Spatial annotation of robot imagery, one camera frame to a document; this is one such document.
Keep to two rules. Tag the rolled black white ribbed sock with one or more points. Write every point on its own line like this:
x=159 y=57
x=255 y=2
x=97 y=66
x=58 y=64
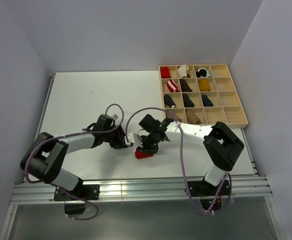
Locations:
x=168 y=101

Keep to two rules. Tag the rolled mustard yellow sock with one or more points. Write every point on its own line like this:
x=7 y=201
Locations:
x=204 y=85

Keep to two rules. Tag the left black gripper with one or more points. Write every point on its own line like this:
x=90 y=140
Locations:
x=119 y=143

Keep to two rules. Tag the red patterned sock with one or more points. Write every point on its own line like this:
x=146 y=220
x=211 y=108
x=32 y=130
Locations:
x=141 y=155

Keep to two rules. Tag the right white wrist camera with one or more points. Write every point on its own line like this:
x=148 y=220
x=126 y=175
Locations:
x=132 y=139

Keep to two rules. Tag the rolled dark teal sock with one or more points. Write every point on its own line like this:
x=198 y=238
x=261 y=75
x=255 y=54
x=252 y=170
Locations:
x=206 y=101

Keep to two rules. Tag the rolled dark brown sock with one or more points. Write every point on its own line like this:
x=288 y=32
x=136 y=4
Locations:
x=184 y=85

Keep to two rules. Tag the rolled taupe sock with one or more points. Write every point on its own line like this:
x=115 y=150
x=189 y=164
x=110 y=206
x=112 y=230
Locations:
x=172 y=115

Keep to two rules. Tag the aluminium frame rail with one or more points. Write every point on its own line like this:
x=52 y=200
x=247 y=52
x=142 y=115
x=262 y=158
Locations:
x=156 y=189

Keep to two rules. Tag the rolled cream sock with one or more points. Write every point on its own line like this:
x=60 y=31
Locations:
x=183 y=71

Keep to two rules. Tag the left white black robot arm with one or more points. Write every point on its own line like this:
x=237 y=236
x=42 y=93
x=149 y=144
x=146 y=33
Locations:
x=46 y=155

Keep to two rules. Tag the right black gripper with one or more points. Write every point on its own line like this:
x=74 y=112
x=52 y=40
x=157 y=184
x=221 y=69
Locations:
x=146 y=148

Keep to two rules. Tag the wooden compartment tray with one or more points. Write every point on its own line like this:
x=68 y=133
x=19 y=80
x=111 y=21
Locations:
x=201 y=94

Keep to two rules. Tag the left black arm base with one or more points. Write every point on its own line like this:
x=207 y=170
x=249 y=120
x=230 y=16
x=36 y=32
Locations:
x=78 y=200

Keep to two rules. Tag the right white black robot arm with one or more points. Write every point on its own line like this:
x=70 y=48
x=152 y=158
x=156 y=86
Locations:
x=220 y=142

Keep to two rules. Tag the rolled red white striped sock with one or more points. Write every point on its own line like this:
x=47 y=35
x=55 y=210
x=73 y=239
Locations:
x=172 y=86

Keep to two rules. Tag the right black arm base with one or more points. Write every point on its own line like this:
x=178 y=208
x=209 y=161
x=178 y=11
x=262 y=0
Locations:
x=207 y=192

